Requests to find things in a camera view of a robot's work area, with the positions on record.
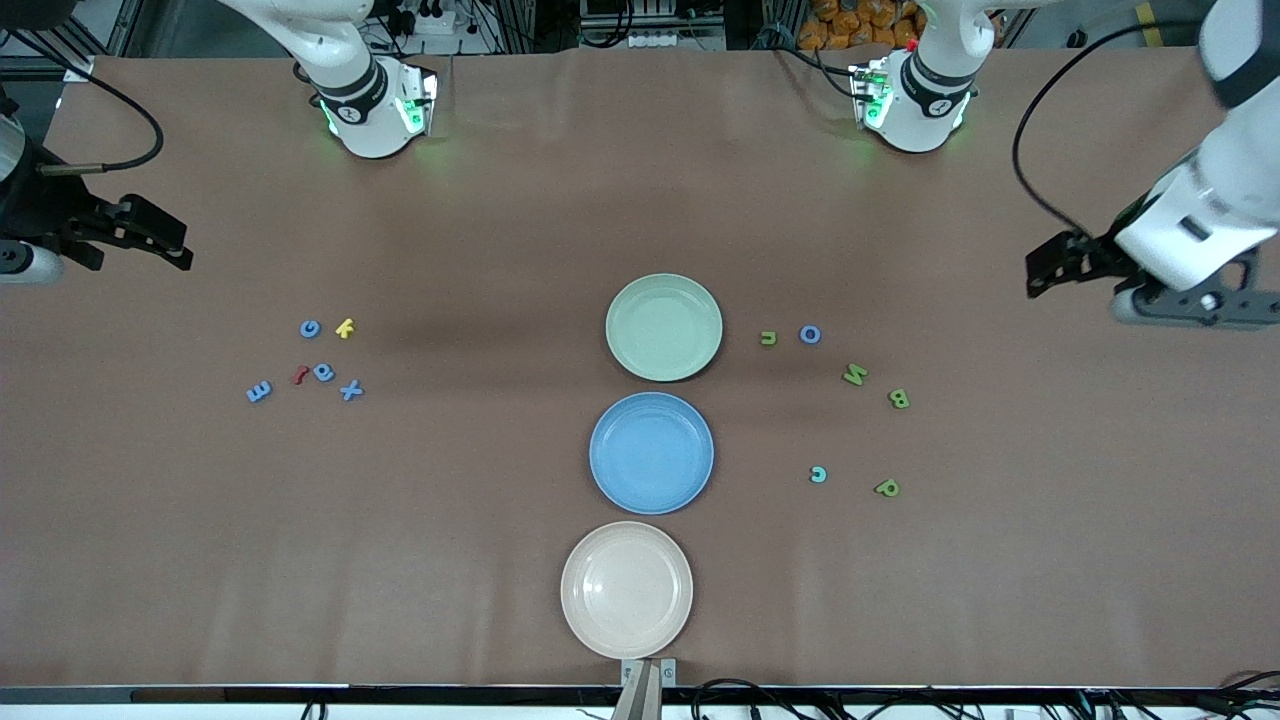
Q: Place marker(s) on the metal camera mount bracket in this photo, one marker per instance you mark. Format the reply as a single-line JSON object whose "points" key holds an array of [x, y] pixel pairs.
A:
{"points": [[645, 690]]}

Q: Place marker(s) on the blue foam letter O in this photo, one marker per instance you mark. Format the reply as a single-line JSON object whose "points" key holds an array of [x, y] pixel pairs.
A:
{"points": [[803, 335]]}

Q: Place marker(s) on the green foam letter B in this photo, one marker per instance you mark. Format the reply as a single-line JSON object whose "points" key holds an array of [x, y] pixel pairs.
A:
{"points": [[893, 399]]}

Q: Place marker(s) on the blue foam letter X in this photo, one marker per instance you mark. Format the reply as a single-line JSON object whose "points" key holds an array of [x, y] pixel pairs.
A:
{"points": [[350, 390]]}

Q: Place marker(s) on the green foam letter P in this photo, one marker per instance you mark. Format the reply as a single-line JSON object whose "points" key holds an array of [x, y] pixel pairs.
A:
{"points": [[892, 489]]}

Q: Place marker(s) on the brown paper table cover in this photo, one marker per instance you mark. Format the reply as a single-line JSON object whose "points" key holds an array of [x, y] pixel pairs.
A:
{"points": [[500, 600]]}

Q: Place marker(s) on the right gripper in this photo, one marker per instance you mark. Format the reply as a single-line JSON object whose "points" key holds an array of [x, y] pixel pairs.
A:
{"points": [[47, 218]]}

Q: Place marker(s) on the orange objects pile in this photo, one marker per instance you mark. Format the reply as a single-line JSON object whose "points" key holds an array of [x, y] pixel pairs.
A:
{"points": [[850, 20]]}

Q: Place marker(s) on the blue plate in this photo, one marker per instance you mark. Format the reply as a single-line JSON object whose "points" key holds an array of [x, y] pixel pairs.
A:
{"points": [[652, 453]]}

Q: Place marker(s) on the blue foam letter G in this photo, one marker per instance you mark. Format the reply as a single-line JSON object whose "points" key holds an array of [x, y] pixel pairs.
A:
{"points": [[304, 330]]}

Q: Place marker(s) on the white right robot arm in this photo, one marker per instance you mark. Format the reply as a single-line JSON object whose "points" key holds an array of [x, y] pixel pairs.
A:
{"points": [[365, 130]]}

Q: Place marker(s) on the pale green plate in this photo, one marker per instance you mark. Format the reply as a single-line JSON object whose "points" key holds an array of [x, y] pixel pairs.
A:
{"points": [[664, 328]]}

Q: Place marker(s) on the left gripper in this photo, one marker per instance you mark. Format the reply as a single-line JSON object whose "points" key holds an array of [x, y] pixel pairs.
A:
{"points": [[1098, 253]]}

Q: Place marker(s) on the yellow foam letter K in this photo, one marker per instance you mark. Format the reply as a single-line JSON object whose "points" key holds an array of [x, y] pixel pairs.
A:
{"points": [[345, 327]]}

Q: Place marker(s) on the green foam letter W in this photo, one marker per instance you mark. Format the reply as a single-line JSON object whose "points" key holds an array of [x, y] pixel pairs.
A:
{"points": [[855, 379]]}

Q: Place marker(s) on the blue foam letter E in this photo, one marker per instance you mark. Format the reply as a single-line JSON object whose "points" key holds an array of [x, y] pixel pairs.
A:
{"points": [[259, 391]]}

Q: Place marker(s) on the beige plate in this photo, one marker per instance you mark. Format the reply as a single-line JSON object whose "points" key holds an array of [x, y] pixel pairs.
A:
{"points": [[627, 590]]}

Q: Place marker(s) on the blue foam letter a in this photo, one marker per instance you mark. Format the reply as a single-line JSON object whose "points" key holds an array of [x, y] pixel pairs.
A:
{"points": [[318, 375]]}

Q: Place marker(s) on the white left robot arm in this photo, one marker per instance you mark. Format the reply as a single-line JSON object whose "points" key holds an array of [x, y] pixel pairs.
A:
{"points": [[925, 110]]}

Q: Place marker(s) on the aluminium frame profile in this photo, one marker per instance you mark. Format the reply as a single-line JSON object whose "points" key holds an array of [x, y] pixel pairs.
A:
{"points": [[80, 68]]}

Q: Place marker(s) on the black table edge rail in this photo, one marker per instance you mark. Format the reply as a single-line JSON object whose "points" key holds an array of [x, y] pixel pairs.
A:
{"points": [[400, 693]]}

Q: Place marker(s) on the white power strip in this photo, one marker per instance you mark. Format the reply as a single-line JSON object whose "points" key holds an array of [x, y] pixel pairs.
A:
{"points": [[430, 20], [660, 40]]}

